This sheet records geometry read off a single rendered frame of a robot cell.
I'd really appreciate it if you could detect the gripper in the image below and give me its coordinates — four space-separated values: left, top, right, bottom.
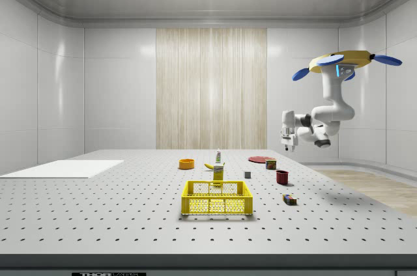
280 134 299 152

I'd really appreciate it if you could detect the red mug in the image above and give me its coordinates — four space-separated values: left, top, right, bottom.
276 169 290 186

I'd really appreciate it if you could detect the yellow basket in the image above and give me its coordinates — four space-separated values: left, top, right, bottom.
180 180 254 217

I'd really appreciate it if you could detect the drone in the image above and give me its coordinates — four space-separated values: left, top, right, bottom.
291 49 403 82

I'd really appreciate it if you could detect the white board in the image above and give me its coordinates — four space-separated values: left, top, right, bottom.
0 159 125 179

